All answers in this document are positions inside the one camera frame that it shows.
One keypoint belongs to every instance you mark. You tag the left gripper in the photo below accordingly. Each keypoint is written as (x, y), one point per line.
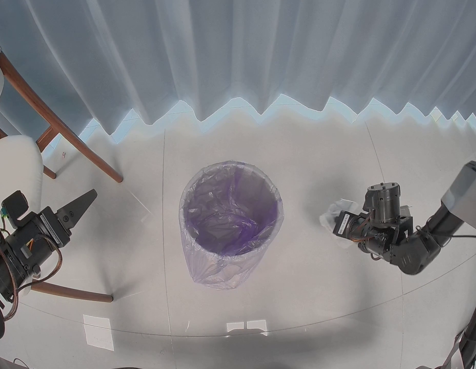
(34, 244)

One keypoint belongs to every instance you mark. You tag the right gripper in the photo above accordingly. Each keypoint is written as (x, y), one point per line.
(351, 227)

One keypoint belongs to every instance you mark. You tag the white paper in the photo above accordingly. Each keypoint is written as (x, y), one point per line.
(334, 215)

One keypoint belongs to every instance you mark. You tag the purple plastic bag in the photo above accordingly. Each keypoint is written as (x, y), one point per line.
(230, 225)

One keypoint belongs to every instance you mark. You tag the white trash bin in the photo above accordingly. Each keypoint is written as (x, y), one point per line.
(230, 265)

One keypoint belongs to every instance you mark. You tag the white cushioned wooden chair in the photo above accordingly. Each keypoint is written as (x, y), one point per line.
(15, 167)

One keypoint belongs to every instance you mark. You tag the white curtain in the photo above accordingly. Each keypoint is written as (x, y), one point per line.
(261, 33)

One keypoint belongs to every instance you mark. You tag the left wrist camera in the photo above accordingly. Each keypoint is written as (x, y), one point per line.
(14, 206)

